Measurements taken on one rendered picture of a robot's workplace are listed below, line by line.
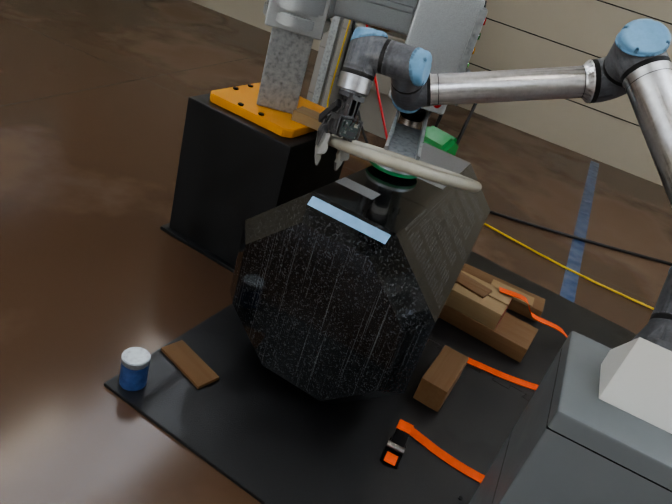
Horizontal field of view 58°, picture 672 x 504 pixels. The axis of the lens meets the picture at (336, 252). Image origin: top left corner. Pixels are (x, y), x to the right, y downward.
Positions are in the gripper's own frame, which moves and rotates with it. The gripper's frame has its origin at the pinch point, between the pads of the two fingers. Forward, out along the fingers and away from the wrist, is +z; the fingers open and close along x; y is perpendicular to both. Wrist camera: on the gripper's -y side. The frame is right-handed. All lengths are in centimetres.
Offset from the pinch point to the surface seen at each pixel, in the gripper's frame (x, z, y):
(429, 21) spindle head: 41, -53, -41
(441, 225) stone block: 71, 14, -35
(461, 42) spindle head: 52, -50, -35
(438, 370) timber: 95, 75, -34
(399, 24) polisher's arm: 61, -59, -102
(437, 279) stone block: 63, 31, -15
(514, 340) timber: 152, 64, -55
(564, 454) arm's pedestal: 52, 46, 67
